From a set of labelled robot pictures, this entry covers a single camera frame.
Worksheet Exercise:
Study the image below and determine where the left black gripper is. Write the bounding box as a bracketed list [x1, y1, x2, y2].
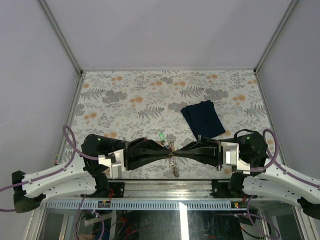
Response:
[111, 137, 174, 172]

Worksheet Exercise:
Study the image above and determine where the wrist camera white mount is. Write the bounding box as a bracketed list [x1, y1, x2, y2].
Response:
[98, 149, 126, 180]
[221, 141, 251, 175]

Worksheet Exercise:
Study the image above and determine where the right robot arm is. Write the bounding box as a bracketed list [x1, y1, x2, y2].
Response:
[172, 129, 320, 219]

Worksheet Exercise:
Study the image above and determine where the metal keyring with yellow handle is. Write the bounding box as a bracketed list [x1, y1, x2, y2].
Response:
[166, 141, 180, 178]

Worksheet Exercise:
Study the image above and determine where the slotted grey cable duct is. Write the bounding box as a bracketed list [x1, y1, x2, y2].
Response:
[45, 198, 232, 211]

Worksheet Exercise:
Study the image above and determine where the green key tag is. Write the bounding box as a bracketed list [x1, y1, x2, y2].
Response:
[157, 133, 166, 146]

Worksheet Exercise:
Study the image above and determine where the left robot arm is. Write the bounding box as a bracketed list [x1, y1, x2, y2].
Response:
[11, 134, 172, 214]

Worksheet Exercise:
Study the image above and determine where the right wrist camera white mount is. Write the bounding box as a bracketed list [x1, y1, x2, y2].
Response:
[221, 141, 251, 175]

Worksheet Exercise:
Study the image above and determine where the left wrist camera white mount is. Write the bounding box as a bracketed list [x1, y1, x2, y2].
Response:
[98, 149, 126, 180]

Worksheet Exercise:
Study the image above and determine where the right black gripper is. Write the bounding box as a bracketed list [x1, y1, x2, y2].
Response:
[172, 134, 235, 170]

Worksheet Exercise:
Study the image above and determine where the dark blue folded cloth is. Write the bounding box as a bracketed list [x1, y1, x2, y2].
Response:
[180, 100, 226, 139]

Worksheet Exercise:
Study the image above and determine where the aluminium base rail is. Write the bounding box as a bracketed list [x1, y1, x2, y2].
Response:
[42, 178, 253, 200]

